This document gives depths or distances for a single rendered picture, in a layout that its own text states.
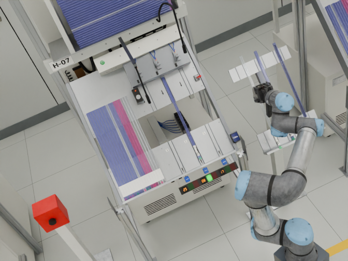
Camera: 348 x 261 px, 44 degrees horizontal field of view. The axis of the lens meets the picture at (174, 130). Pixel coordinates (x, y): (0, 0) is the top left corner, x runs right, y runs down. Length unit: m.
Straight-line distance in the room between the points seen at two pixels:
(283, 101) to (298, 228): 0.55
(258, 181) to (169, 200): 1.38
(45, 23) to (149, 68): 0.57
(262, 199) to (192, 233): 1.38
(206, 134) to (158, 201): 0.74
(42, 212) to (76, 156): 1.41
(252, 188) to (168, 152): 0.80
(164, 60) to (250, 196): 0.99
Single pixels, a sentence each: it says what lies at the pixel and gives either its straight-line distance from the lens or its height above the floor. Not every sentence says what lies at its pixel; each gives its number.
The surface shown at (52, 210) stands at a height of 0.77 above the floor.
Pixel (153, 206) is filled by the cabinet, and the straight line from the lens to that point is 2.89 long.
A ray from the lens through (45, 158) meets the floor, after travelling 3.89.
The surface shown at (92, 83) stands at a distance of 2.36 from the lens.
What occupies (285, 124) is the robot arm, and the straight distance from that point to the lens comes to 1.89.
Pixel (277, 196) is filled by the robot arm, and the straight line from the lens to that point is 1.58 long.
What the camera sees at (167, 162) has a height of 0.78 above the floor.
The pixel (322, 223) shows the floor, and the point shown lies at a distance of 2.88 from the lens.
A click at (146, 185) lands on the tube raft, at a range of 2.28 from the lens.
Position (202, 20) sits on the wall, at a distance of 4.18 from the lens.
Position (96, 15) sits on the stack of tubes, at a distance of 2.14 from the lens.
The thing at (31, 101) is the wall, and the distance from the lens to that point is 4.15.
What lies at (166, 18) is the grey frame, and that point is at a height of 1.34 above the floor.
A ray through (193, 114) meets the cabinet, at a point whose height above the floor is 0.62.
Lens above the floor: 2.47
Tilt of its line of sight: 44 degrees down
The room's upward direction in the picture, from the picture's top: 20 degrees counter-clockwise
